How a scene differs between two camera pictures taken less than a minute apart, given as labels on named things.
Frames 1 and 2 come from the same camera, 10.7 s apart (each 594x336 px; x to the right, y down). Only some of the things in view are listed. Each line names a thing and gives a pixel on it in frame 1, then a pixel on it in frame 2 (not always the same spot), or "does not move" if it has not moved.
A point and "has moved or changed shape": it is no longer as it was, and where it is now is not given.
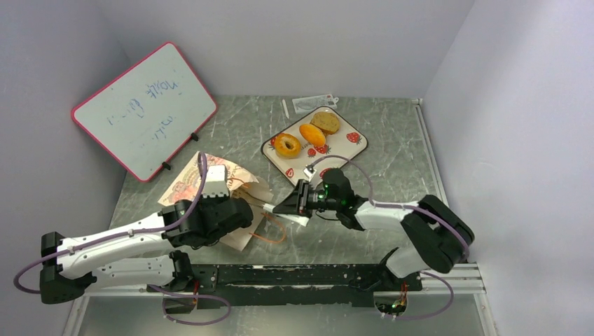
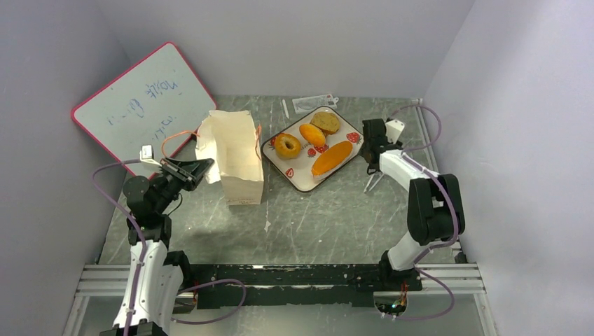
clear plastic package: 307,104 does not move
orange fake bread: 312,134 does not move
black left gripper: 204,201 → 187,172
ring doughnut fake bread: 287,146 does not move
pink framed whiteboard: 146,115 does not move
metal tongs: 301,221 → 375,177
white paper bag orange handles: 185,183 has moved or changed shape
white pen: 285,108 does not move
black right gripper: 302,198 → 371,155
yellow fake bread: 328,122 does not move
